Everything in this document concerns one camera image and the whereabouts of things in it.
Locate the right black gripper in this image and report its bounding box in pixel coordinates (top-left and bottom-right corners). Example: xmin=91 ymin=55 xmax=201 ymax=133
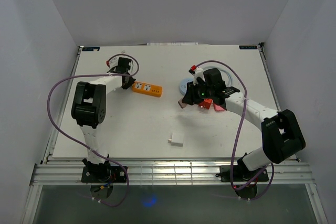
xmin=182 ymin=79 xmax=214 ymax=105

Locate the orange power strip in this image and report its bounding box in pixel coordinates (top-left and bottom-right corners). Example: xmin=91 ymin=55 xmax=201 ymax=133
xmin=132 ymin=81 xmax=163 ymax=98

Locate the red cube socket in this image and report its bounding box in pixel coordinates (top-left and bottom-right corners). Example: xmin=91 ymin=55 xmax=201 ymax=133
xmin=198 ymin=99 xmax=213 ymax=110

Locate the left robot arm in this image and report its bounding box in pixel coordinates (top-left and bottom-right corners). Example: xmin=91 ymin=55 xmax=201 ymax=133
xmin=71 ymin=54 xmax=139 ymax=182

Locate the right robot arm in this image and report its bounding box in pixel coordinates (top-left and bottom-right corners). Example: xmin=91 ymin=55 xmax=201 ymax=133
xmin=179 ymin=66 xmax=306 ymax=180

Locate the pink flat plug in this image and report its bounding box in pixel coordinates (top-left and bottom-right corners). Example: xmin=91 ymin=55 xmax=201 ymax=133
xmin=213 ymin=104 xmax=226 ymax=112

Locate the light blue round socket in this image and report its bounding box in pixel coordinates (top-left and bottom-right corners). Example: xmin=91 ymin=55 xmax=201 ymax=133
xmin=178 ymin=78 xmax=193 ymax=95

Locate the white charger adapter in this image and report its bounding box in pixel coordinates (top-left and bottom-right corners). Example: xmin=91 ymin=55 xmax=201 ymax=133
xmin=168 ymin=132 xmax=184 ymax=147

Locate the black corner label left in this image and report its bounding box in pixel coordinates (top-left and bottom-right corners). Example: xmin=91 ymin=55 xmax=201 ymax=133
xmin=81 ymin=47 xmax=100 ymax=51

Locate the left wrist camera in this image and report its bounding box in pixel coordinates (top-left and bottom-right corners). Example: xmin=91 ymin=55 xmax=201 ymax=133
xmin=106 ymin=58 xmax=118 ymax=69

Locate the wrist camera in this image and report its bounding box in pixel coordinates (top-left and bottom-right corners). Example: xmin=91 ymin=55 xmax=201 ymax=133
xmin=106 ymin=58 xmax=118 ymax=69
xmin=188 ymin=65 xmax=204 ymax=83

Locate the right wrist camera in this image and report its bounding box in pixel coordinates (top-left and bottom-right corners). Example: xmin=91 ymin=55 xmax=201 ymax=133
xmin=188 ymin=65 xmax=204 ymax=83

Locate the light blue socket cable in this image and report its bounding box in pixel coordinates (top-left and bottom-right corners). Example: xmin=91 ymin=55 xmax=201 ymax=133
xmin=204 ymin=66 xmax=234 ymax=86

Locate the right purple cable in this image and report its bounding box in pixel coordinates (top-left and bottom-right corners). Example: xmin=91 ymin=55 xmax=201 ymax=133
xmin=195 ymin=60 xmax=275 ymax=201

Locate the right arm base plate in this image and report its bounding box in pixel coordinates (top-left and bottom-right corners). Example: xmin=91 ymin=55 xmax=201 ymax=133
xmin=215 ymin=160 xmax=270 ymax=182

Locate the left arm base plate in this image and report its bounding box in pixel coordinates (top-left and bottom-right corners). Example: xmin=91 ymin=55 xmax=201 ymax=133
xmin=80 ymin=166 xmax=127 ymax=183

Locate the aluminium front rail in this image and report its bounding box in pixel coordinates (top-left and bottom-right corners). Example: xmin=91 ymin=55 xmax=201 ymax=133
xmin=30 ymin=160 xmax=315 ymax=186

